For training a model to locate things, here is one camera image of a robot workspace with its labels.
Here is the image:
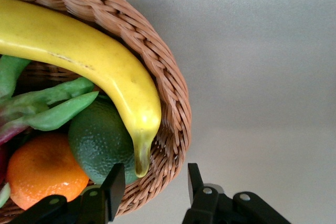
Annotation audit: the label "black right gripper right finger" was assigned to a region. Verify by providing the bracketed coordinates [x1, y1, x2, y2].
[182, 163, 292, 224]

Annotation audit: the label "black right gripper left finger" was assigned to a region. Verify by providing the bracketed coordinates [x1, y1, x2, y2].
[15, 163, 126, 224]

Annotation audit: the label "yellow banana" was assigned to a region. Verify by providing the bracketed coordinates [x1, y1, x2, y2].
[0, 0, 162, 178]

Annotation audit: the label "dark green round fruit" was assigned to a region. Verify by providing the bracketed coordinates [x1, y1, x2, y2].
[68, 95, 140, 185]

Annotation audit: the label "orange tangerine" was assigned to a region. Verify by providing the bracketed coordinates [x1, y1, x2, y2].
[5, 132, 90, 210]

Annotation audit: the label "pink dragon fruit green leaves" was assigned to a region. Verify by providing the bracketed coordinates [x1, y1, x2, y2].
[0, 55, 99, 208]

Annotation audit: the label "brown table cover mat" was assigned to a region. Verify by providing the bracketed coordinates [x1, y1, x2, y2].
[86, 0, 336, 224]

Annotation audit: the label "brown wicker basket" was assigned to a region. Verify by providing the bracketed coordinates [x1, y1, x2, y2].
[0, 0, 192, 224]

